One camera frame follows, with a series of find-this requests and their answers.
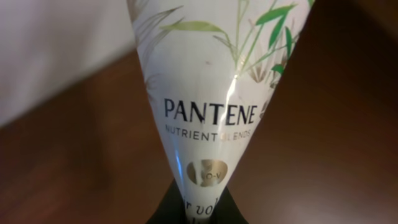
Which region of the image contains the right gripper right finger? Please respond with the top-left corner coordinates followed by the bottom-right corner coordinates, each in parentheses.
top-left (211, 187), bottom-right (248, 224)

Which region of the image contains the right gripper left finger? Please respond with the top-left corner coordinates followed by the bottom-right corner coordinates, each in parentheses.
top-left (146, 180), bottom-right (187, 224)

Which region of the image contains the white Pantene tube gold cap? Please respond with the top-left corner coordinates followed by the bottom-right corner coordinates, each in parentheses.
top-left (127, 0), bottom-right (313, 223)

